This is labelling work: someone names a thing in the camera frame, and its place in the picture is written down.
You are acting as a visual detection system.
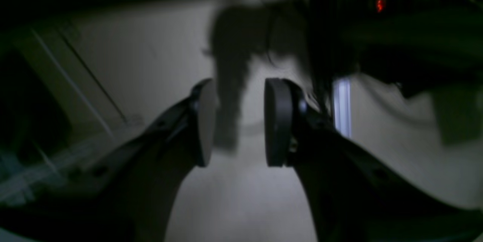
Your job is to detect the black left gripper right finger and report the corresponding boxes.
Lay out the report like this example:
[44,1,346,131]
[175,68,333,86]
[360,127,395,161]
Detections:
[264,78,482,242]

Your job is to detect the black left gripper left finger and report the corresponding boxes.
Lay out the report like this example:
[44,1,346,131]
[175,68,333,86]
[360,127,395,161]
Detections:
[1,79,216,242]

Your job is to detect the black robot base with LED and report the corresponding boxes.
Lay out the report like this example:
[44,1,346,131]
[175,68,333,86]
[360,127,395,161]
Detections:
[308,0,482,97]

